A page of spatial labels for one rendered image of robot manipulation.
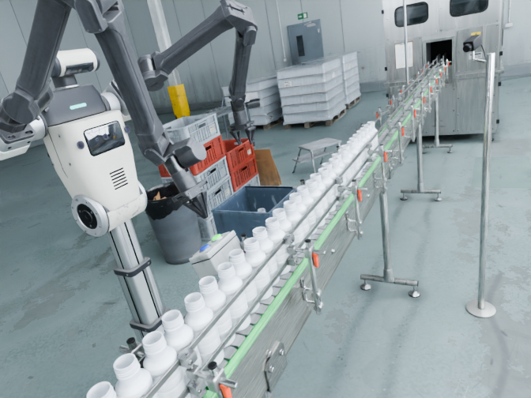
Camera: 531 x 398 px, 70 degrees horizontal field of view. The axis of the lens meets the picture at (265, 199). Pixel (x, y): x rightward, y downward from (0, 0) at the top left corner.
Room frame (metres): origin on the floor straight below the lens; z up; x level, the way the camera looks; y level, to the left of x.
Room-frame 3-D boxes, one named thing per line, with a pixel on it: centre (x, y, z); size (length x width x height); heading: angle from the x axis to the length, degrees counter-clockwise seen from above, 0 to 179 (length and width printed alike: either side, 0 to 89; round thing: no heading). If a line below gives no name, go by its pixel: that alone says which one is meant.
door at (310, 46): (11.70, -1.96, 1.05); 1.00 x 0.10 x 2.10; 58
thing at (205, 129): (3.64, 0.63, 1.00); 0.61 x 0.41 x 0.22; 155
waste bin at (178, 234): (3.12, 0.83, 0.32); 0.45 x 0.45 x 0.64
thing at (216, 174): (3.64, 0.62, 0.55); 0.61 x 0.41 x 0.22; 155
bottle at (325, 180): (1.31, -0.22, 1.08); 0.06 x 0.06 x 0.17
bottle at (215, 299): (0.71, 0.16, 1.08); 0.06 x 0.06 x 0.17
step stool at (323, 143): (4.70, -0.75, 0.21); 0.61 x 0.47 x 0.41; 21
